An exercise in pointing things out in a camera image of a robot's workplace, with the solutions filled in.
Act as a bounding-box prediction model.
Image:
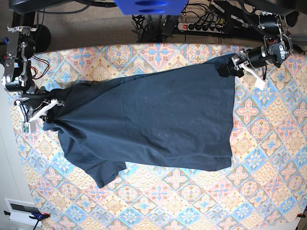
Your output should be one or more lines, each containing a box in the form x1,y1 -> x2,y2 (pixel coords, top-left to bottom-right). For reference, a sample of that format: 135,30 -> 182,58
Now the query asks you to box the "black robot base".
241,0 -> 307,15
9,0 -> 70,14

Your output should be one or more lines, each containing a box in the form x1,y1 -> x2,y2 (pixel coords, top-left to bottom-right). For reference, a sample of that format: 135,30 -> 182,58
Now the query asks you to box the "dark navy t-shirt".
43,55 -> 235,188

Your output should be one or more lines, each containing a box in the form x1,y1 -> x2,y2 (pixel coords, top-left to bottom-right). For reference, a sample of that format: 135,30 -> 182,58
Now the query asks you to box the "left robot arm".
218,12 -> 293,89

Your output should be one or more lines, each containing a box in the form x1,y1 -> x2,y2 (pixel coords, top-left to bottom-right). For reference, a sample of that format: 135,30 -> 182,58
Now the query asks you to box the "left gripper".
217,46 -> 271,81

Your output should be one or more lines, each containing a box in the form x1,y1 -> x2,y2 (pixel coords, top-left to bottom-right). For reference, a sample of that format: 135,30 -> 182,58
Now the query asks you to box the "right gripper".
14,92 -> 65,123

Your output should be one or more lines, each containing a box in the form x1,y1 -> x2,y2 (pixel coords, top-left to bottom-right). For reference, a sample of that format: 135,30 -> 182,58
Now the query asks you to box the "white power strip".
177,23 -> 222,34

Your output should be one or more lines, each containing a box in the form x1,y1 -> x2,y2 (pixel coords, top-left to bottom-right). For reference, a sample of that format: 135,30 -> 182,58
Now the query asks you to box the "blue orange clamp lower left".
4,211 -> 50,230

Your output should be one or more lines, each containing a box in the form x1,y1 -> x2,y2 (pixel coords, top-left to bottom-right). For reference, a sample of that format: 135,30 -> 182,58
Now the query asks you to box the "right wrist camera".
21,121 -> 36,134

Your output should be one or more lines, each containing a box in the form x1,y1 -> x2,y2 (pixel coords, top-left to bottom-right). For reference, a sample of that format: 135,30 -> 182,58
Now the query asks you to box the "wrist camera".
255,78 -> 266,91
21,121 -> 36,134

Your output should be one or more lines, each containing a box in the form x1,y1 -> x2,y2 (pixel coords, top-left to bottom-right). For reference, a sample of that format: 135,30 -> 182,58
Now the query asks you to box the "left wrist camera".
255,78 -> 266,91

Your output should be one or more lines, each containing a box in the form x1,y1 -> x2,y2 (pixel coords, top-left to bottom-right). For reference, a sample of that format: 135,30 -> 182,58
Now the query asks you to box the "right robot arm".
1,26 -> 64,123

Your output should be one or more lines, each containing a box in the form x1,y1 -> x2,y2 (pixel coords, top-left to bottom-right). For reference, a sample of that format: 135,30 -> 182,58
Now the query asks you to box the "white wall outlet box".
4,198 -> 39,226

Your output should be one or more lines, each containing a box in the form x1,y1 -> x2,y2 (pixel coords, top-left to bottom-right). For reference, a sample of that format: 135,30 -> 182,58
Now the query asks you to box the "orange clamp lower right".
296,213 -> 306,219

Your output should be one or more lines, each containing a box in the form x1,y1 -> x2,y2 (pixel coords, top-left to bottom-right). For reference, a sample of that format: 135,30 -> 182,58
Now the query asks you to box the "black round stool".
32,24 -> 51,53

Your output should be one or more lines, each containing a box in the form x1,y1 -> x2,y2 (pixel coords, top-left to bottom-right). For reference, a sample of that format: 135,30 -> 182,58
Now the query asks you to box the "patterned colourful tablecloth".
5,54 -> 307,230

